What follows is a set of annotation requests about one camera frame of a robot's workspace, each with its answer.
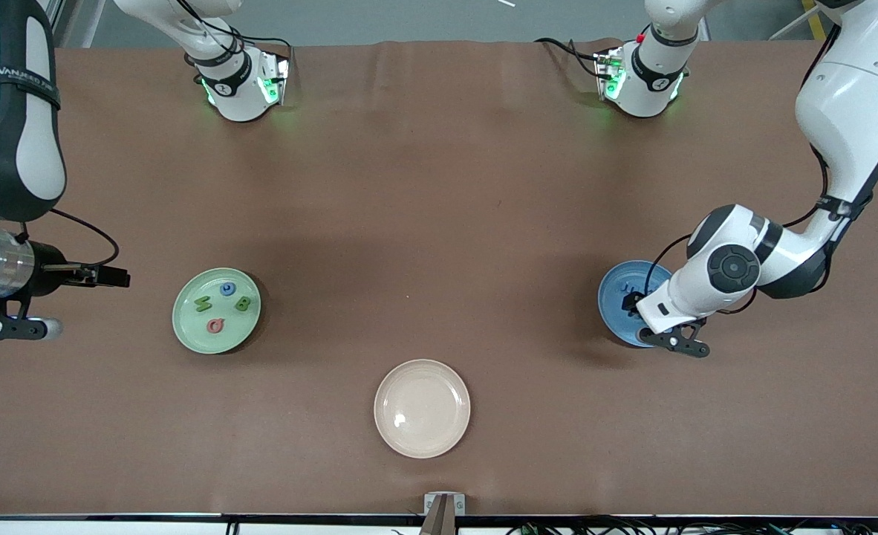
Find black base cable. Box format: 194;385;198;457
186;0;295;53
533;36;599;77

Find blue plate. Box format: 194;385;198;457
597;259;674;348

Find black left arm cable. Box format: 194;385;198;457
641;22;867;299

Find beige plate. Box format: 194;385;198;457
374;359;472;459

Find pale green plate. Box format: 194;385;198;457
171;267;262;355

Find brown table mat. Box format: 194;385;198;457
0;37;878;517

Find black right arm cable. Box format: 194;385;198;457
47;208;120;268

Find white table edge rail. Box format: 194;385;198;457
0;514;878;535

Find grey metal mount bracket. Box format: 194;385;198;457
420;492;466;535

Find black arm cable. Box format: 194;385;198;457
641;22;867;299
47;208;120;268

